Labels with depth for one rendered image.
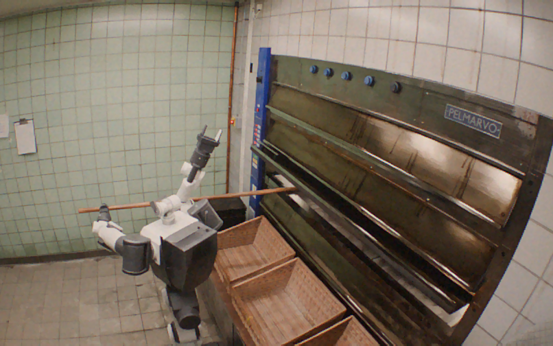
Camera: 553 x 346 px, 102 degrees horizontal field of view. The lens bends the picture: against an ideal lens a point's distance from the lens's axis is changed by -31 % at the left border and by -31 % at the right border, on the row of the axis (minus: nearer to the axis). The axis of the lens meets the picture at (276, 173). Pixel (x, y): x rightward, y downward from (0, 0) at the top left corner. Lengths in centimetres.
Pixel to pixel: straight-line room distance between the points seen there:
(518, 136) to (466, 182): 26
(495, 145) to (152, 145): 279
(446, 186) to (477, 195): 13
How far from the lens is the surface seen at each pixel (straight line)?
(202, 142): 155
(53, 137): 317
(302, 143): 200
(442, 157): 124
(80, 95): 304
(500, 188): 112
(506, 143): 111
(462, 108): 119
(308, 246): 204
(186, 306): 154
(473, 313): 130
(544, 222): 107
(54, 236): 362
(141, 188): 327
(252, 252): 259
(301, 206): 206
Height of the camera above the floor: 213
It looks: 22 degrees down
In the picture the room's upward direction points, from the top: 5 degrees clockwise
